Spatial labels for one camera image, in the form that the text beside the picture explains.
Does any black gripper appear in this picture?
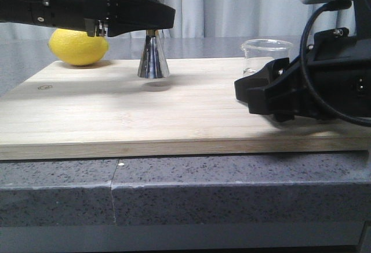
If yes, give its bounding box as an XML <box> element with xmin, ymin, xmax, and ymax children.
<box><xmin>234</xmin><ymin>28</ymin><xmax>370</xmax><ymax>122</ymax></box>
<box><xmin>1</xmin><ymin>0</ymin><xmax>176</xmax><ymax>37</ymax></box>

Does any clear glass beaker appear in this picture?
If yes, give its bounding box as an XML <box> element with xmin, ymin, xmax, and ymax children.
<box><xmin>241</xmin><ymin>38</ymin><xmax>293</xmax><ymax>77</ymax></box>

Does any steel double jigger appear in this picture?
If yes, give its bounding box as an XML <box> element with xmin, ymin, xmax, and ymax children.
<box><xmin>138</xmin><ymin>0</ymin><xmax>169</xmax><ymax>79</ymax></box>

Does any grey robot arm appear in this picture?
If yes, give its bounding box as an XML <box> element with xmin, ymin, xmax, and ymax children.
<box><xmin>234</xmin><ymin>0</ymin><xmax>370</xmax><ymax>127</ymax></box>

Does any yellow lemon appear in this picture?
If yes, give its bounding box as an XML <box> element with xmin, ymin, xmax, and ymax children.
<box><xmin>48</xmin><ymin>28</ymin><xmax>109</xmax><ymax>66</ymax></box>

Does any grey pleated curtain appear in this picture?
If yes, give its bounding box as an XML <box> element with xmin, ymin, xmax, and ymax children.
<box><xmin>0</xmin><ymin>0</ymin><xmax>371</xmax><ymax>42</ymax></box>

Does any light wooden cutting board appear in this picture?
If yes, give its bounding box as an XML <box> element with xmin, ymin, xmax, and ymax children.
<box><xmin>1</xmin><ymin>58</ymin><xmax>370</xmax><ymax>160</ymax></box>

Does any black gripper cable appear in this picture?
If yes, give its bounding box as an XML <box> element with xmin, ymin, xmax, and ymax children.
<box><xmin>300</xmin><ymin>0</ymin><xmax>371</xmax><ymax>128</ymax></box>

